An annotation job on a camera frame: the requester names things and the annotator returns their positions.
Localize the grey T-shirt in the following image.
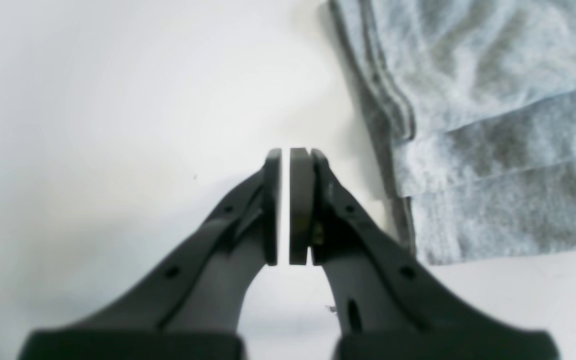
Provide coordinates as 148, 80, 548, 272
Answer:
328, 0, 576, 265

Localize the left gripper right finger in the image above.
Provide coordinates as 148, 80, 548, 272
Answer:
289, 148, 560, 360

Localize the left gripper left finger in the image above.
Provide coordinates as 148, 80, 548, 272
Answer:
19, 148, 282, 360

